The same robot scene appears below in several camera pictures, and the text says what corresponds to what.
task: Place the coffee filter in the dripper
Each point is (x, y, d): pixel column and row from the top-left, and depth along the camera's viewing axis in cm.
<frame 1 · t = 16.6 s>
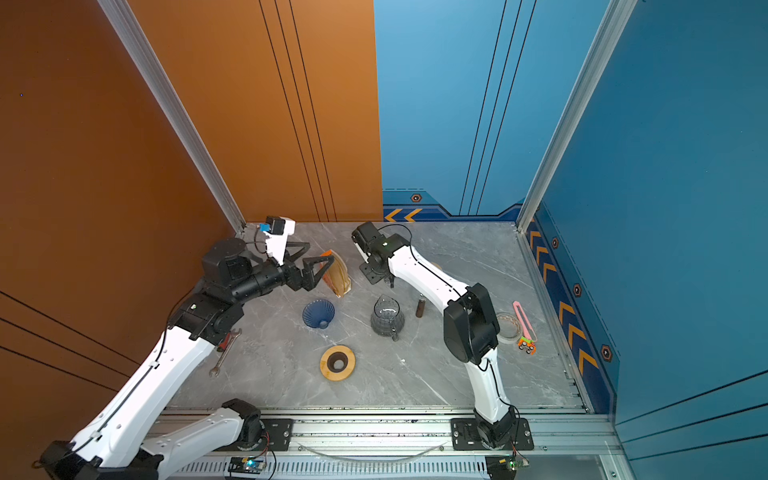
left hand: (319, 249, 66), fingers open
right hand: (375, 268, 91), fingers open
blue ribbed dripper: (318, 313, 98), on the table
wooden ring near front: (333, 354, 86), point 2 cm above the table
pink handled tool: (529, 337, 91), on the table

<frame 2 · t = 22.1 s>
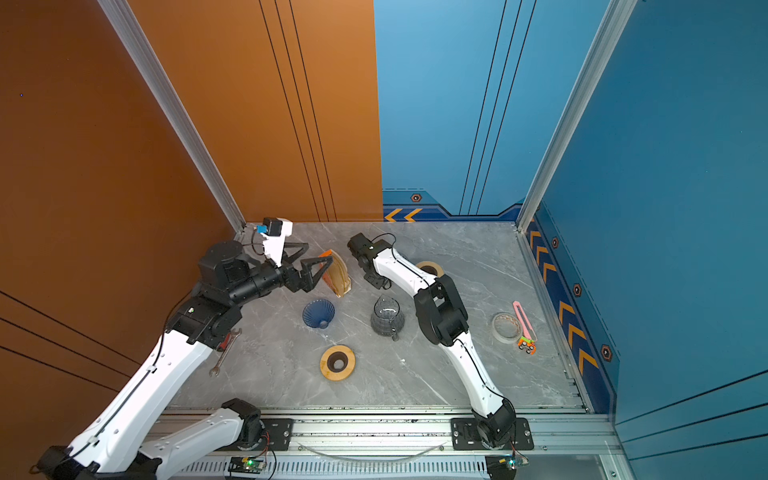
left hand: (318, 250, 65), fingers open
right hand: (385, 274, 101), fingers closed
the named things where they were.

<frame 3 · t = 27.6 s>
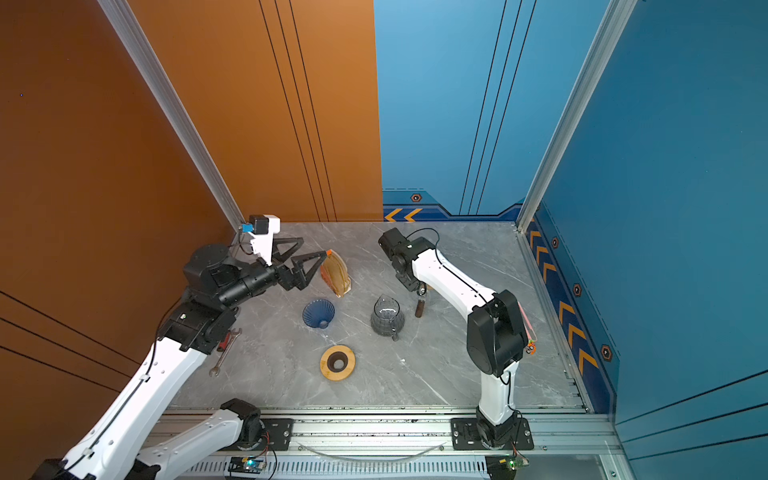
left hand: (312, 245, 62), fingers open
right hand: (420, 273, 89), fingers closed
brown small bottle: (420, 308, 92), point 6 cm above the table
the other named things where they were.

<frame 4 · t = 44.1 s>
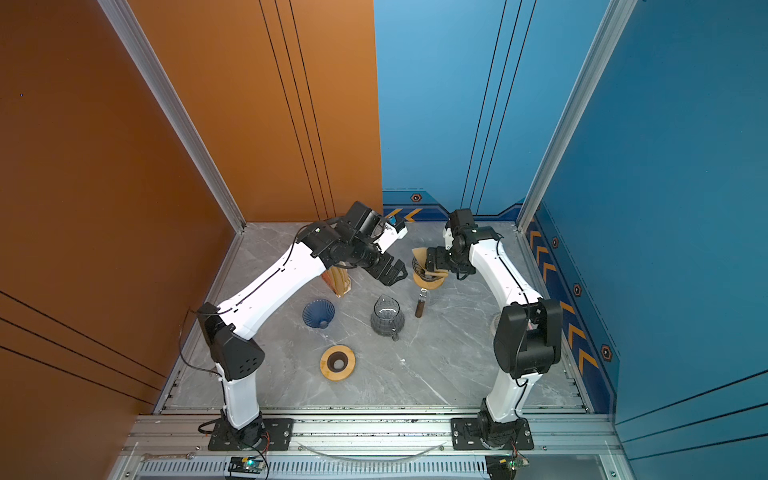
left hand: (396, 261, 76), fingers open
right hand: (439, 265, 89), fingers open
grey ribbed glass dripper: (420, 271, 90), point 15 cm above the table
wooden ring dripper holder: (428, 284, 91), point 12 cm above the table
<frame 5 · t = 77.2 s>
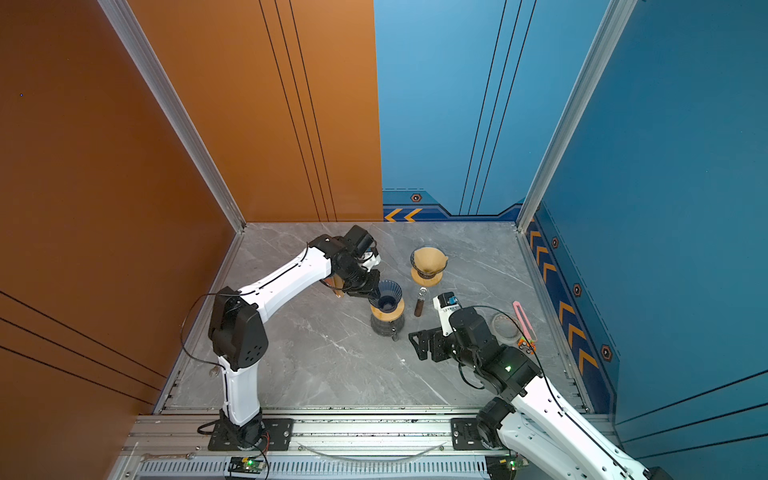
left hand: (380, 293, 85), fingers closed
right hand: (422, 333, 74), fingers open
blue ribbed dripper: (389, 297, 87), point 12 cm above the table
wooden ring near front: (388, 316, 85), point 11 cm above the table
